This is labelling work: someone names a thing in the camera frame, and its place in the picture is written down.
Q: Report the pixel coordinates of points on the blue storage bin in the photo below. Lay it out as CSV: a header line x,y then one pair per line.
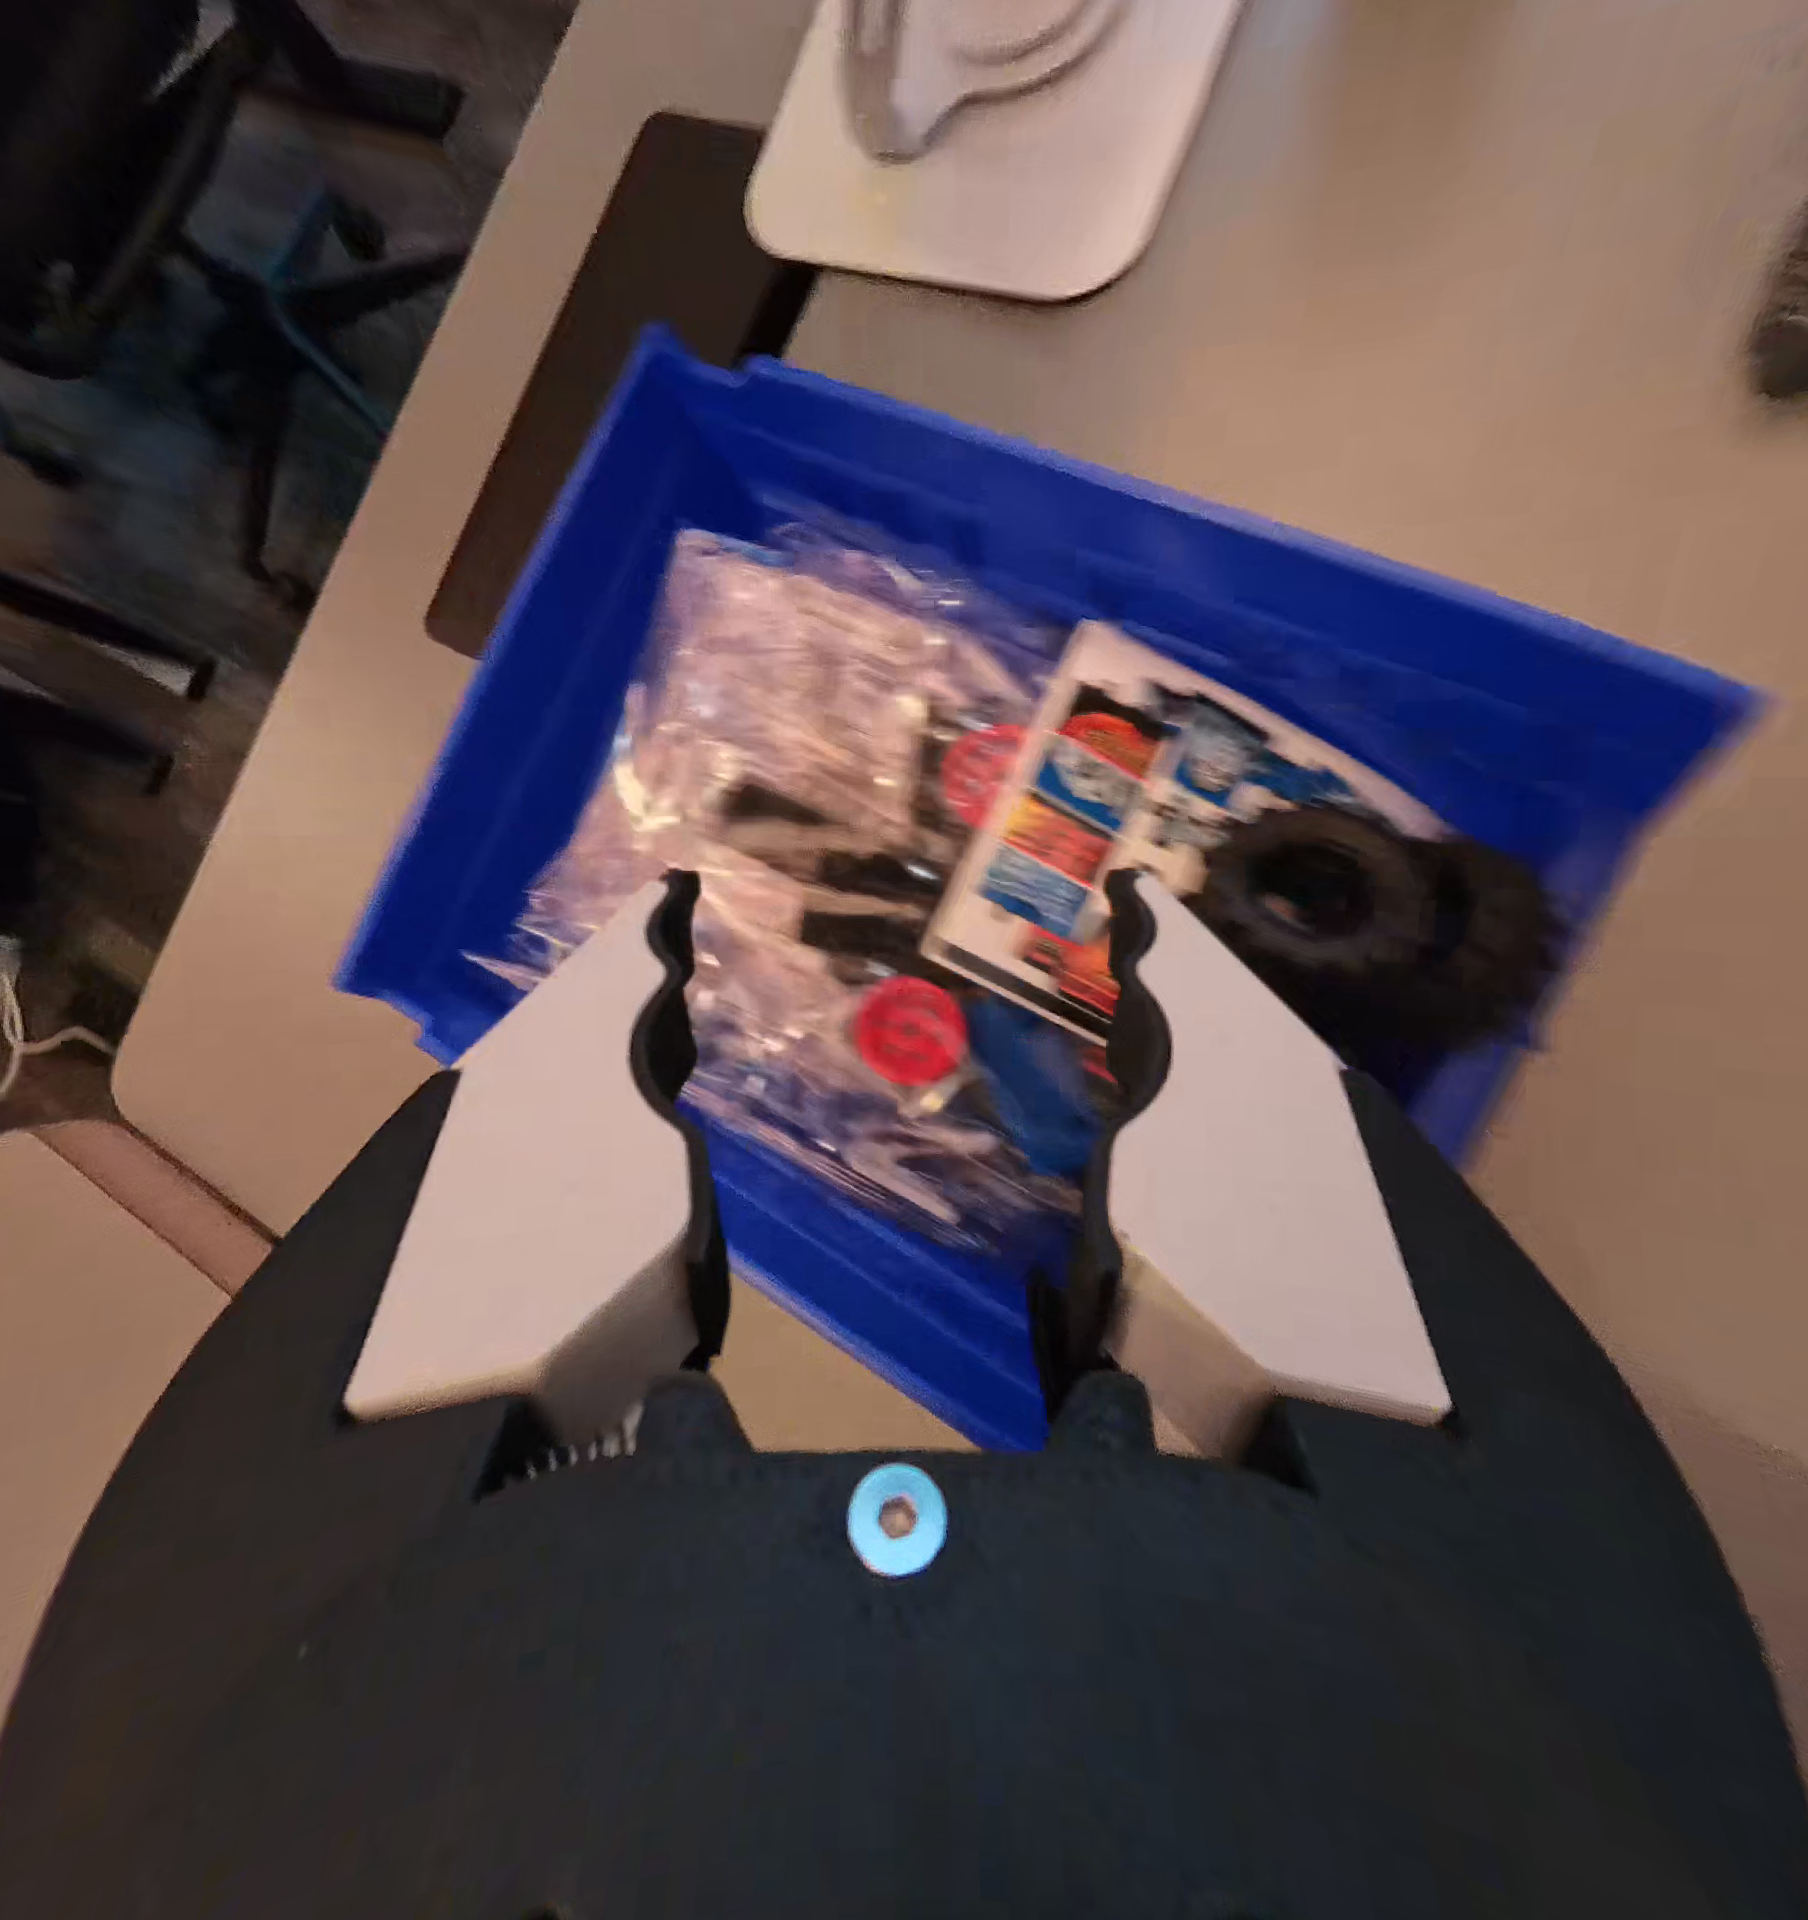
x,y
1293,600

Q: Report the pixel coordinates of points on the clear bag of LEGO parts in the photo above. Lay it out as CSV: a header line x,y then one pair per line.
x,y
784,675

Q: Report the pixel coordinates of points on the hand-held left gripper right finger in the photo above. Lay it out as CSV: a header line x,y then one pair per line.
x,y
1264,1201

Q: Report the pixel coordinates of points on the grey desk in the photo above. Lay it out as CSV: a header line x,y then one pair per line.
x,y
1443,300

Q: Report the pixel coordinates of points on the black toy tyre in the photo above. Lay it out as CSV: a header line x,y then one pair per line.
x,y
1323,901
1505,947

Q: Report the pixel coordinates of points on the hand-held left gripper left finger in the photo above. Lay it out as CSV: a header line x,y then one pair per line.
x,y
530,1201

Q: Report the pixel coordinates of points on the toy truck sticker sheet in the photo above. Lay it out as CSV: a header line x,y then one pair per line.
x,y
1084,841

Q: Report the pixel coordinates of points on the white sign stand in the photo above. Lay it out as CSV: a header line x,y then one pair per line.
x,y
1023,226

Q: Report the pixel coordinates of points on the black chair with red back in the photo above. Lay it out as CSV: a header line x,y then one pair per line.
x,y
80,181

